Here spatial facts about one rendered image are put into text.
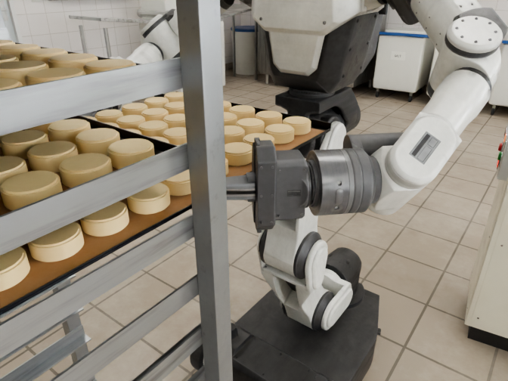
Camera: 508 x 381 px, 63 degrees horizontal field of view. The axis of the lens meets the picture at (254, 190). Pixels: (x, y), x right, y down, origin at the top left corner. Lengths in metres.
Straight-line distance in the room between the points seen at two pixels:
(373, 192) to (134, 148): 0.29
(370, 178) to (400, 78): 4.78
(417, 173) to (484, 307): 1.35
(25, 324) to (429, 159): 0.47
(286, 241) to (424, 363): 0.88
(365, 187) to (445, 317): 1.56
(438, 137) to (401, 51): 4.69
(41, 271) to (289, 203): 0.29
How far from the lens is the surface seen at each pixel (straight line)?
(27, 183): 0.43
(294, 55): 1.00
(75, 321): 1.05
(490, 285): 1.80
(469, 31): 0.74
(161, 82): 0.42
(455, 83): 0.69
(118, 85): 0.39
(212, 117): 0.43
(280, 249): 1.18
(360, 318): 1.69
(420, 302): 2.10
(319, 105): 1.02
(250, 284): 2.05
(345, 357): 1.55
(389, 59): 5.31
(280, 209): 0.54
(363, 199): 0.55
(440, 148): 0.58
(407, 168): 0.55
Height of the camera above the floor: 1.32
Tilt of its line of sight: 27 degrees down
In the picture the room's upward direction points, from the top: straight up
